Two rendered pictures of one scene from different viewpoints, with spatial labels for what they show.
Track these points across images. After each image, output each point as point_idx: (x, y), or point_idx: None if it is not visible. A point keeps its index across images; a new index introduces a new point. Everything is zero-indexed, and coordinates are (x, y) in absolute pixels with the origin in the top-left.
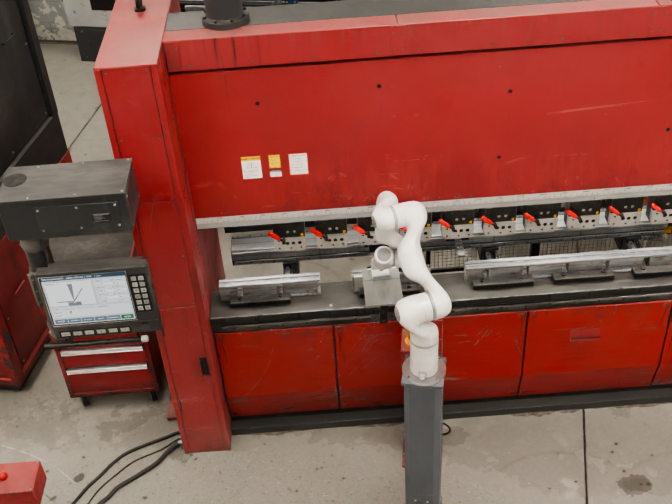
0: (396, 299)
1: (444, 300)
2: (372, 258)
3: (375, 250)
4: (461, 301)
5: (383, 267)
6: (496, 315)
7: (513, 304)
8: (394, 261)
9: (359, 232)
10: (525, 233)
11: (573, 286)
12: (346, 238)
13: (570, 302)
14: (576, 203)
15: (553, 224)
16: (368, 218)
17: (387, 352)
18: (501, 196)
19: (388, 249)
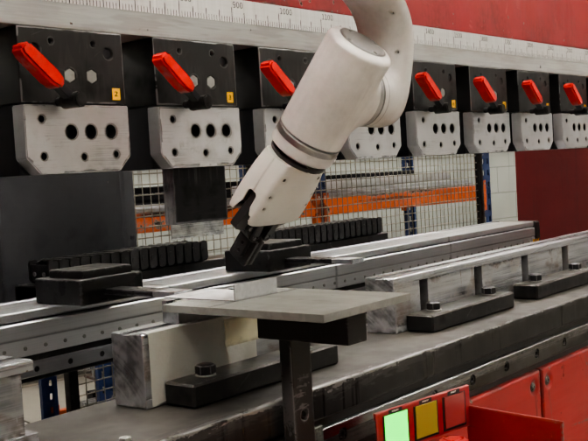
0: (377, 295)
1: None
2: (257, 157)
3: (192, 213)
4: (446, 348)
5: (347, 126)
6: (501, 394)
7: (519, 350)
8: (383, 86)
9: (178, 80)
10: (381, 260)
11: (569, 294)
12: (125, 128)
13: (584, 331)
14: (524, 75)
15: (506, 129)
16: (183, 45)
17: None
18: (431, 27)
19: (360, 33)
